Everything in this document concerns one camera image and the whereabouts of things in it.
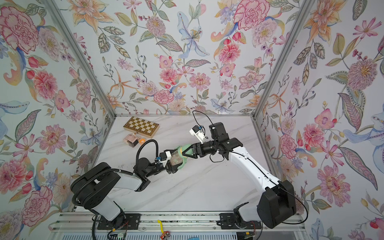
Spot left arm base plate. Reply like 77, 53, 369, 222
97, 213, 141, 230

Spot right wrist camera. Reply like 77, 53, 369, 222
190, 125, 207, 144

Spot green bottle cap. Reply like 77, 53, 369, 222
177, 144, 195, 158

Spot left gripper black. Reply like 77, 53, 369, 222
144, 151, 185, 179

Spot pink black cube box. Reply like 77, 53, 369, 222
123, 134, 140, 148

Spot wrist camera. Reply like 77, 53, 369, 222
158, 151, 172, 167
190, 125, 207, 144

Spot aluminium mounting rail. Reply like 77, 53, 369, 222
47, 210, 307, 233

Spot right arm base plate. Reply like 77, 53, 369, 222
217, 213, 262, 230

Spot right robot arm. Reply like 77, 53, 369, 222
178, 123, 298, 229

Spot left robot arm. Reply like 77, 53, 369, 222
71, 140, 177, 221

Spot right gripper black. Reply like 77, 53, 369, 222
184, 142, 221, 161

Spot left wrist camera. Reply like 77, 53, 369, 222
158, 151, 172, 167

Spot wooden chess board box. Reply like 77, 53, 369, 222
123, 117, 160, 139

